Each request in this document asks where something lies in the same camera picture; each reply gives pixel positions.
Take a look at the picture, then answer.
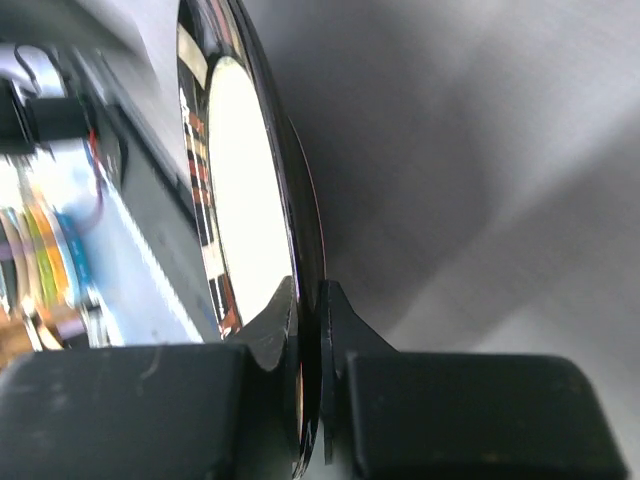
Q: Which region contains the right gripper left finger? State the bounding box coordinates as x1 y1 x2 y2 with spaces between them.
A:
1 278 296 479

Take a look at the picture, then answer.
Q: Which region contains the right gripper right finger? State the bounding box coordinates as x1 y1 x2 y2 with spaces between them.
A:
317 281 628 479

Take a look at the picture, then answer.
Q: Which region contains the black rimmed beige plate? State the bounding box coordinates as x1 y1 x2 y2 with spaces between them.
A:
176 1 326 479

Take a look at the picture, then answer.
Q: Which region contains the slotted cable duct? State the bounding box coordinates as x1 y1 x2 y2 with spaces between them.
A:
68 175 203 346

